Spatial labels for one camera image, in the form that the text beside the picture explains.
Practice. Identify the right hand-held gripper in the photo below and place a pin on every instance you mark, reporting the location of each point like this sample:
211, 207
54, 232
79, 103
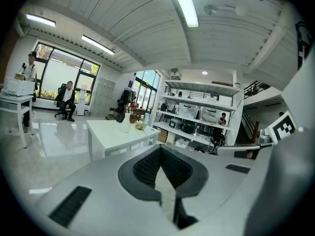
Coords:
283, 128

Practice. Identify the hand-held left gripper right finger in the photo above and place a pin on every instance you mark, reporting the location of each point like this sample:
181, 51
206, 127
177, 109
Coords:
189, 178

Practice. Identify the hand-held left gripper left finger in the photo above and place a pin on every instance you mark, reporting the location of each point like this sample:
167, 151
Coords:
137, 178

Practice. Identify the yellow artificial flowers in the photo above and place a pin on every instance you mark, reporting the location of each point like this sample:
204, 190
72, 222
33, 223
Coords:
140, 125

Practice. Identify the white round cup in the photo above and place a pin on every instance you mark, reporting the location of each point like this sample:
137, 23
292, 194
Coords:
126, 125

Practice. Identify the dark staircase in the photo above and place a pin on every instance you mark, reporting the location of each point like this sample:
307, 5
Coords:
248, 124

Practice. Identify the brown cardboard box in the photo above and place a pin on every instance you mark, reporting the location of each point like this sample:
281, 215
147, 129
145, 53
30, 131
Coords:
162, 135

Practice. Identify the brown wooden organizer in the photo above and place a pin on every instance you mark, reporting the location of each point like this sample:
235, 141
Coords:
135, 118

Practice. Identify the black square box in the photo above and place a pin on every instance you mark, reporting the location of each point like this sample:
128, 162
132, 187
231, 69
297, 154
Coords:
120, 118

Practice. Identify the cardboard boxes on pallet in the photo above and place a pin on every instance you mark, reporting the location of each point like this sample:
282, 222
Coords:
137, 110

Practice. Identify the brown wooden steps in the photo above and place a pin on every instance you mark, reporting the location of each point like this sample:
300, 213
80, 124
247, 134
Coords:
111, 115

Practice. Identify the white shelf unit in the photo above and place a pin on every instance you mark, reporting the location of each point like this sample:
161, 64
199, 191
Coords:
201, 86

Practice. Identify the round recessed ceiling light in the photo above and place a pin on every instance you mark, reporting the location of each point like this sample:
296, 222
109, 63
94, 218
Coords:
204, 72

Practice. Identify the clothes rack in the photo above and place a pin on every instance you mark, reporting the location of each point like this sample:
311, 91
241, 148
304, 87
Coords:
125, 97

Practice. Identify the grey lockers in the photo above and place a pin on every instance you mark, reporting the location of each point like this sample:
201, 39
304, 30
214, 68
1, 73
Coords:
103, 97

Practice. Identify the tall glass window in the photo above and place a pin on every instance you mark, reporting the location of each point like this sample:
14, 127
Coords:
147, 90

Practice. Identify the white water dispenser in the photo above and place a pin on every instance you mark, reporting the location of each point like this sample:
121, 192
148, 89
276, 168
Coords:
81, 104

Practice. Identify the black office chair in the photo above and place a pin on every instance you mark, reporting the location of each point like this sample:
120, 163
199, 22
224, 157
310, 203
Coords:
60, 88

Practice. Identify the large black framed window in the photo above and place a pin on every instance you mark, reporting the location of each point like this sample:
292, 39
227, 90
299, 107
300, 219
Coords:
61, 75

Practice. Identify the white globe lamp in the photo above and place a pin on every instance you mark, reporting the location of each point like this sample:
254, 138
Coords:
242, 10

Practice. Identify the long ceiling light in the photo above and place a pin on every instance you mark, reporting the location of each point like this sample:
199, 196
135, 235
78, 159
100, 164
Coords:
40, 20
187, 6
98, 45

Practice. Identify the round metal ceiling fixture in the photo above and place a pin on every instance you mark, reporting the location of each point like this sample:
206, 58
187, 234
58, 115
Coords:
210, 9

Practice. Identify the white side table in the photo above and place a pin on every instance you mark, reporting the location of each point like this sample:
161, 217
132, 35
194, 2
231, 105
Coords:
14, 99

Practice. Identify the white printer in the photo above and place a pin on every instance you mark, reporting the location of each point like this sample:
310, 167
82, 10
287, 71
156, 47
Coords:
18, 87

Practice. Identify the small tan box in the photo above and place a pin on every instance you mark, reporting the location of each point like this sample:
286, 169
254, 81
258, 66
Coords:
19, 76

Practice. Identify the blue wall poster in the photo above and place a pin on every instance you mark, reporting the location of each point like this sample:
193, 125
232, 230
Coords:
130, 84

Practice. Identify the grey wall-mounted unit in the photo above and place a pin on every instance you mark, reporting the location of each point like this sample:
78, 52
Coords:
176, 74

